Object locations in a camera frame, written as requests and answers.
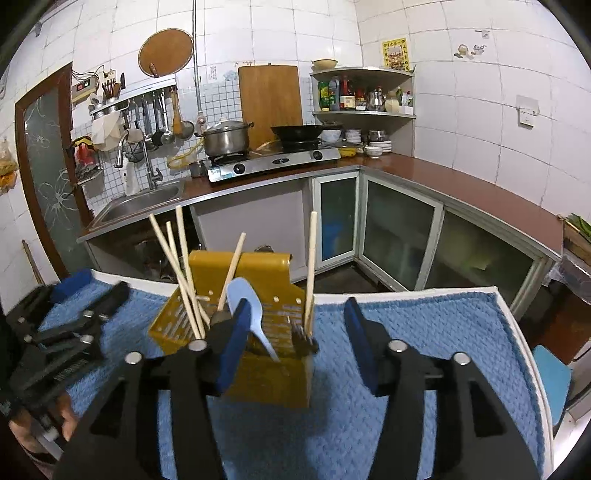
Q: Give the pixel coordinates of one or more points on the white wall socket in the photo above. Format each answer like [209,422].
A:
[527,110]

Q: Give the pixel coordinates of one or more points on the wide glass cabinet door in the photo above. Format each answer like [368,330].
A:
[397,235]
[485,263]

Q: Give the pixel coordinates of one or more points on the hanging metal skimmer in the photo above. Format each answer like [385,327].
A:
[187,130]

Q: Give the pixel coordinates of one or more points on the wall sticker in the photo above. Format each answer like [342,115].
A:
[461,50]

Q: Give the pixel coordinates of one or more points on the wooden framed glass door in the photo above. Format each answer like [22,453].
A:
[48,184]

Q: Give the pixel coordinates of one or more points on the steel utensil rack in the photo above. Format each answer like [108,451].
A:
[138,94]

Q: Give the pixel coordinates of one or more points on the small metal kettle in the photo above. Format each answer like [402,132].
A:
[376,100]

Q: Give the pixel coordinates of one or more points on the cup of cooking utensils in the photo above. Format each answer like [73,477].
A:
[111,92]

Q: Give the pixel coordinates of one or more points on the yellow wall poster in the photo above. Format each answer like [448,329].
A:
[395,54]

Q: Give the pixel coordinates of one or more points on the steel sink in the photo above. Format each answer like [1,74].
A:
[138,205]

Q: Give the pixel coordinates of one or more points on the white power strip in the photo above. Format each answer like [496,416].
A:
[85,86]

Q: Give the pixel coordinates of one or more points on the metal gas pipe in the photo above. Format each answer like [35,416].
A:
[197,69]

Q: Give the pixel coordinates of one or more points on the small metal cup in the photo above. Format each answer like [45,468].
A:
[198,170]

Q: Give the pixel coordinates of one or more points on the blue textured towel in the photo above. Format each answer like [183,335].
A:
[438,318]

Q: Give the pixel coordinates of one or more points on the white soap bottle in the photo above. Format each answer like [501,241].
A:
[131,180]

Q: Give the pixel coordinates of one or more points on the stack of white bowls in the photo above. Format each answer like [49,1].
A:
[353,136]

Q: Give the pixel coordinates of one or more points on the row of condiment bottles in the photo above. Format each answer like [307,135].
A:
[346,97]

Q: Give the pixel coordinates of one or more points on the wooden chopstick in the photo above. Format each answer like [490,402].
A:
[233,267]
[311,258]
[171,258]
[171,240]
[181,240]

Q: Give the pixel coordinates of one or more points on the cream bowl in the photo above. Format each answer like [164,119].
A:
[324,64]

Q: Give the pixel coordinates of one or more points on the steel faucet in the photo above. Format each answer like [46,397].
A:
[150,173]

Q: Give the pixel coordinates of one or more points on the yellow plastic utensil holder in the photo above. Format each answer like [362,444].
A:
[272,383]

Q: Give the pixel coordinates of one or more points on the crate of vegetables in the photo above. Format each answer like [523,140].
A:
[577,240]

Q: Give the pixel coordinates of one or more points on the light blue rice spoon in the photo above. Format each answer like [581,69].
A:
[242,295]

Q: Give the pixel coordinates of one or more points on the blue stool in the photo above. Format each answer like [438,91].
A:
[551,383]

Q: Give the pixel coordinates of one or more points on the hanging metal ladle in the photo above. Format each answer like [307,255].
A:
[167,137]

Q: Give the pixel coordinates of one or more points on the clear plastic bag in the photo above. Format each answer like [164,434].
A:
[572,277]

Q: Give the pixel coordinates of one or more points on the rectangular wooden cutting board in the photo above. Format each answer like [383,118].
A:
[270,101]

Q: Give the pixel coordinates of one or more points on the hanging wooden spatula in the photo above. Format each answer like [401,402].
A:
[177,124]

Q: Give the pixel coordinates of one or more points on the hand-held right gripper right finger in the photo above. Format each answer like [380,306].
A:
[362,350]

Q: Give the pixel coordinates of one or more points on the steel gas stove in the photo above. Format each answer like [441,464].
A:
[277,161]

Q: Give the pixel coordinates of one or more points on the person's left hand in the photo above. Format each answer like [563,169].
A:
[69,422]

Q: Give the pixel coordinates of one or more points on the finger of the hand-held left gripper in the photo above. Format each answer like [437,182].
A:
[69,284]
[113,295]

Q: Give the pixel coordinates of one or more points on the grey corner shelf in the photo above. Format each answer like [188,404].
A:
[369,72]

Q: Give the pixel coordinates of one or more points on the narrow glass cabinet door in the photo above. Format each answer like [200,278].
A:
[337,221]

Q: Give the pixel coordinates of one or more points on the round wooden board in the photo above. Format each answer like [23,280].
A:
[166,53]

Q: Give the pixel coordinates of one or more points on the white hanging cloth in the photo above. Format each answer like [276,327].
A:
[106,134]

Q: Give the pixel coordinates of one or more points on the stainless steel pot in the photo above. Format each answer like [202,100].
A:
[226,141]

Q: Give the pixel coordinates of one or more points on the kitchen counter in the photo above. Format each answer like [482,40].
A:
[415,168]

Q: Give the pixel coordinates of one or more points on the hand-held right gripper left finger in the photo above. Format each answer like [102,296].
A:
[233,355]

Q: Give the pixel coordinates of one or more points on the stack of white plates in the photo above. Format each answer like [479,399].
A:
[378,148]

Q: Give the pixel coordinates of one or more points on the yellow plastic bag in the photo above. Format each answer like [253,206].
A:
[7,166]

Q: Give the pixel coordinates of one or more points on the black wok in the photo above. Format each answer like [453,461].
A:
[298,131]

